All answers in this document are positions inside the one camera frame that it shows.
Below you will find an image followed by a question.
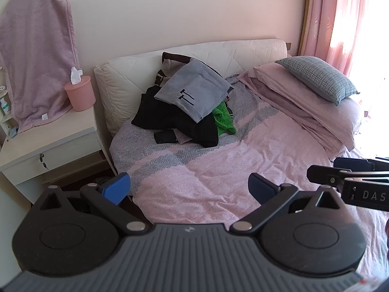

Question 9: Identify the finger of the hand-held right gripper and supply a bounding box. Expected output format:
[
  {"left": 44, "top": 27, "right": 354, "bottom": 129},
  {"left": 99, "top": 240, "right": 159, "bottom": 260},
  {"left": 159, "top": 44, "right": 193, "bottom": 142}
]
[
  {"left": 333, "top": 156, "right": 389, "bottom": 177},
  {"left": 307, "top": 164, "right": 389, "bottom": 193}
]

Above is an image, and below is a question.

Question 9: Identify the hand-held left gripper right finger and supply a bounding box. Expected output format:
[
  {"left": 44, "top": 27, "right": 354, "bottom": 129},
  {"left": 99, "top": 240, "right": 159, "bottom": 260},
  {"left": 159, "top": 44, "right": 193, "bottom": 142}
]
[{"left": 229, "top": 173, "right": 342, "bottom": 236}]

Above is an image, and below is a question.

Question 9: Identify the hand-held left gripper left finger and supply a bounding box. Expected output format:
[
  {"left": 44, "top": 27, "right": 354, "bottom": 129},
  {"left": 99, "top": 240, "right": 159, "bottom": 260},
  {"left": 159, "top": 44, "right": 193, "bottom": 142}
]
[{"left": 38, "top": 173, "right": 154, "bottom": 236}]

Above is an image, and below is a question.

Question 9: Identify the grey sweater with black print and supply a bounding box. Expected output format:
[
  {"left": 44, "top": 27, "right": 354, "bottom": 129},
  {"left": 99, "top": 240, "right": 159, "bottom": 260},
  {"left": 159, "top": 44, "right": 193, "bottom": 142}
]
[{"left": 154, "top": 58, "right": 230, "bottom": 123}]

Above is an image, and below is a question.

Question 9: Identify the pink and grey duvet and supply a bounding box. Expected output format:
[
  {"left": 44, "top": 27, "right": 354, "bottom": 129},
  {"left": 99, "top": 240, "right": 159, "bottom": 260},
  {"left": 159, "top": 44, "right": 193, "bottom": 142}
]
[{"left": 109, "top": 74, "right": 389, "bottom": 280}]

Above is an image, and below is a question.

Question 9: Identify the folded pink quilt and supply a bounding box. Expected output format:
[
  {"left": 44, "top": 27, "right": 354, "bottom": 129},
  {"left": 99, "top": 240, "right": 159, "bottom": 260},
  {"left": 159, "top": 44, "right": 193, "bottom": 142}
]
[{"left": 253, "top": 62, "right": 362, "bottom": 152}]

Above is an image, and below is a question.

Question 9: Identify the white nightstand drawer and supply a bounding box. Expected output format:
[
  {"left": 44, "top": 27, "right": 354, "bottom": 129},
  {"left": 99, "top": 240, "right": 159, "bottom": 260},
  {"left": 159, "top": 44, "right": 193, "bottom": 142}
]
[{"left": 1, "top": 131, "right": 103, "bottom": 186}]

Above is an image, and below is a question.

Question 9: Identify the green knit garment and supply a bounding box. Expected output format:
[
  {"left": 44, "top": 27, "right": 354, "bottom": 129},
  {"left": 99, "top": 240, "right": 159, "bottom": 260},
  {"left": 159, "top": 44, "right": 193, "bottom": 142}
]
[{"left": 212, "top": 101, "right": 237, "bottom": 136}]

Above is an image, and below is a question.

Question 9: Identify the black garment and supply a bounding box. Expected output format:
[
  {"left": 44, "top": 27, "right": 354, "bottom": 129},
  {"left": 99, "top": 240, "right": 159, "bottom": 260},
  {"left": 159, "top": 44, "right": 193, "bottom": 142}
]
[{"left": 131, "top": 84, "right": 220, "bottom": 148}]

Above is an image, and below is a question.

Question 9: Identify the white nightstand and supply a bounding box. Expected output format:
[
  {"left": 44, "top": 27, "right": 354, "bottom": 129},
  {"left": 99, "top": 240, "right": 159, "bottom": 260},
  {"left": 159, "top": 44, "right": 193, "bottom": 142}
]
[{"left": 0, "top": 106, "right": 117, "bottom": 205}]

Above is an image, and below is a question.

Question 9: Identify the folded mauve sheet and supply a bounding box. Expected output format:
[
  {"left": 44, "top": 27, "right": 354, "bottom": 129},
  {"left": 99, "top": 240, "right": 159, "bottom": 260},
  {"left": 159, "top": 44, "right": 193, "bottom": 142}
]
[{"left": 237, "top": 70, "right": 345, "bottom": 155}]

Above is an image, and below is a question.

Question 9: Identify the grey checked pillow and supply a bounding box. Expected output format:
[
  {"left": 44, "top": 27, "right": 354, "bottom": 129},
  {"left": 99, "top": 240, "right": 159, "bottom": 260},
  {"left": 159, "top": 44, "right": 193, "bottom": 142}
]
[{"left": 275, "top": 55, "right": 360, "bottom": 106}]

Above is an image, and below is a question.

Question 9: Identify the pink round tissue box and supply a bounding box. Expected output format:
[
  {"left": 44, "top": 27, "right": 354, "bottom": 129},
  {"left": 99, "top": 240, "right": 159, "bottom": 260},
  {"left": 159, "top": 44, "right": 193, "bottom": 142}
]
[{"left": 64, "top": 75, "right": 96, "bottom": 112}]

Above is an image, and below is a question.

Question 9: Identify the cream padded headboard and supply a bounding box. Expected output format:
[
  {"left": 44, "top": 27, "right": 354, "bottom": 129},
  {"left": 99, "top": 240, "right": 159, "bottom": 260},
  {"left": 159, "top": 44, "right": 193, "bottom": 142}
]
[{"left": 94, "top": 38, "right": 288, "bottom": 137}]

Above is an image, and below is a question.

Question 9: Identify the white tissue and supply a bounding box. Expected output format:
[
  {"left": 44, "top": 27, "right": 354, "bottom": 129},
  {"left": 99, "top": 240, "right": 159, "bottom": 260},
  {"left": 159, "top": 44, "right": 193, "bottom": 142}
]
[{"left": 70, "top": 66, "right": 83, "bottom": 86}]

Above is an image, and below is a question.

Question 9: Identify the wooden window trim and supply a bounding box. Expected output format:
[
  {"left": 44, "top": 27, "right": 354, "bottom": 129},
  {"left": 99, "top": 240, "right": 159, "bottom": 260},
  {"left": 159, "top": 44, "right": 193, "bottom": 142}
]
[{"left": 297, "top": 0, "right": 313, "bottom": 57}]

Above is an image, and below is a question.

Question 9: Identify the dark brown garment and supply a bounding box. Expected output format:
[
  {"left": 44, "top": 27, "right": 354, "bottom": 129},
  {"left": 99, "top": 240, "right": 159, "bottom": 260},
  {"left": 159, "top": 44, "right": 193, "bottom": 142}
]
[{"left": 160, "top": 52, "right": 224, "bottom": 80}]

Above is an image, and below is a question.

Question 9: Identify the pink curtain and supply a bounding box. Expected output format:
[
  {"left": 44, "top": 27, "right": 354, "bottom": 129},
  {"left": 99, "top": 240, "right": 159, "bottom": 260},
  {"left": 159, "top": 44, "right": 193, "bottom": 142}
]
[{"left": 301, "top": 0, "right": 389, "bottom": 80}]

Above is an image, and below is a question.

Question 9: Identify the white shelf unit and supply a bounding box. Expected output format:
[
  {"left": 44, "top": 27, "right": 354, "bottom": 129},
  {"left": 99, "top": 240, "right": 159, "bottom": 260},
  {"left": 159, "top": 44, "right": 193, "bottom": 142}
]
[{"left": 0, "top": 64, "right": 19, "bottom": 137}]

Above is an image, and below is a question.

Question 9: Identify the mauve towel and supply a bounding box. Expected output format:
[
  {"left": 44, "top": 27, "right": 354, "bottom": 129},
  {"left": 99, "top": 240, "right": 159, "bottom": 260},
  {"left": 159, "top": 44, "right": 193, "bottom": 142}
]
[{"left": 0, "top": 0, "right": 82, "bottom": 134}]

